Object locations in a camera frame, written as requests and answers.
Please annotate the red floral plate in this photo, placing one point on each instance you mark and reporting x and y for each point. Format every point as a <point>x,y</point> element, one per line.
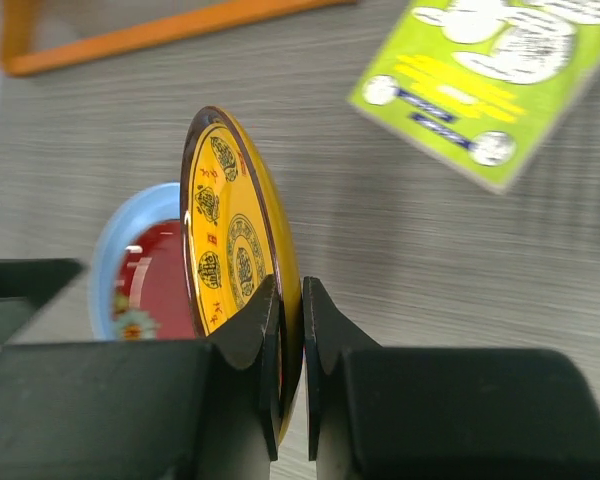
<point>150,299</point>

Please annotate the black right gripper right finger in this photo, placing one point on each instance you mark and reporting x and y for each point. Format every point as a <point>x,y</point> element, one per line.
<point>380,412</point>

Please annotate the green book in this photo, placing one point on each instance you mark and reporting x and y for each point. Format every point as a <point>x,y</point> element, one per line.
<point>479,85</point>

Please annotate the light blue plate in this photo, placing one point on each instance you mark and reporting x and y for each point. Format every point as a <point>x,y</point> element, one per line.
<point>153,205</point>

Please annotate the yellow patterned plate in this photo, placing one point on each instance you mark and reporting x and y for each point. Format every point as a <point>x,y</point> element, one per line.
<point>235,233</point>

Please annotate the orange wooden shelf rack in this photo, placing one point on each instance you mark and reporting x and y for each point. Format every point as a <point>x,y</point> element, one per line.
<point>19,18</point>

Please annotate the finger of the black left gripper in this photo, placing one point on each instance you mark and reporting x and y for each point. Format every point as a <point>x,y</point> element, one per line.
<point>27,285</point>

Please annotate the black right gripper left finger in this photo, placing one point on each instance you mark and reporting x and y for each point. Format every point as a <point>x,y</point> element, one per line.
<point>179,409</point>

